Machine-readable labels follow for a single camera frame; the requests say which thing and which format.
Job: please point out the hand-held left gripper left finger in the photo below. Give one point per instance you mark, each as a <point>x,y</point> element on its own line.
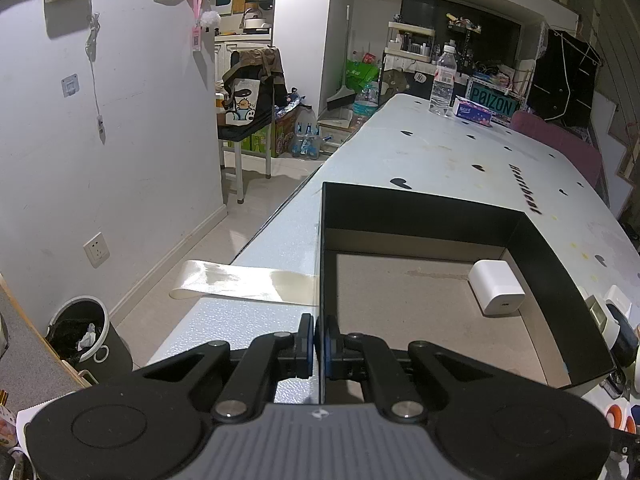
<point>306,346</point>

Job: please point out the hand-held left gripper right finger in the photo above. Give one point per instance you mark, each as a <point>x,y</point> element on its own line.
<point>327,346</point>

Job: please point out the black cardboard box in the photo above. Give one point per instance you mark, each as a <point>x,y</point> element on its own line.
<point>555,285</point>

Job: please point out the clear tape strip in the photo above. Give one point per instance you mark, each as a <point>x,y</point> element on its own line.
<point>240,282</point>

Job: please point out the white cube charger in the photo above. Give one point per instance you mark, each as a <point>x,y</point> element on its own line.
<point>496,287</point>

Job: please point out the black white trash bin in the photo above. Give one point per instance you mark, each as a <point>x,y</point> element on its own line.
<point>107,342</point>

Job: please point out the pack of water bottles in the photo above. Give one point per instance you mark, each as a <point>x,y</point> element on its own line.
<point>306,142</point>

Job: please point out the white-legged chair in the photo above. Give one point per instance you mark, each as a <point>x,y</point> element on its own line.
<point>240,132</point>

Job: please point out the large water jug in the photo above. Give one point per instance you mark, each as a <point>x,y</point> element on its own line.
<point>364,107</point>

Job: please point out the broom with dustpan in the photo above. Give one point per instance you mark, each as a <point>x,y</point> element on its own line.
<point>341,99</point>

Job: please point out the cartoon tote bag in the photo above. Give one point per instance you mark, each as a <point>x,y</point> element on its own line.
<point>244,102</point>

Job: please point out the white power adapter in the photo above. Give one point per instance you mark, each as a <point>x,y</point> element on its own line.
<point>596,312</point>

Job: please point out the blue pink tissue pack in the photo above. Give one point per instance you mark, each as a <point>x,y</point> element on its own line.
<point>472,114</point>

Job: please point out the green plastic bag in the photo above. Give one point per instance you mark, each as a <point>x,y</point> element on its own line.
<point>361,74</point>

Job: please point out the grey board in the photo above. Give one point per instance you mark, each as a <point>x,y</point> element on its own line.
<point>25,340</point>

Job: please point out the clear water bottle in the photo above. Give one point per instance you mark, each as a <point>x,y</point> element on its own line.
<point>442,85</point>

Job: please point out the brown jacket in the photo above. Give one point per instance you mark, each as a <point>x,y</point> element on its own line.
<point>260,60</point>

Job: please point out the teal plate sign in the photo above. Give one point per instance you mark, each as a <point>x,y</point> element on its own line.
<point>495,105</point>

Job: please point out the pink chair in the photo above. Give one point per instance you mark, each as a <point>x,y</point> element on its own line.
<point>560,142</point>

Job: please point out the white storage shelf rack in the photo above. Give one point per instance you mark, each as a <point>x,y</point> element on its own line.
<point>407,42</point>

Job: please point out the white fluffy pompom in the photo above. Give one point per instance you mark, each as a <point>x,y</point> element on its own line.
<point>210,18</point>

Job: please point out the black hanging garment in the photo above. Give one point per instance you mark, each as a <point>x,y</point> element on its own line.
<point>560,80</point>

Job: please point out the white wall socket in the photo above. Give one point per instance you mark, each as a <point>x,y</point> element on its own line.
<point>96,250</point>

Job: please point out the adhesive wall hook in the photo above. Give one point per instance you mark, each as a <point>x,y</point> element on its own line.
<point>71,85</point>

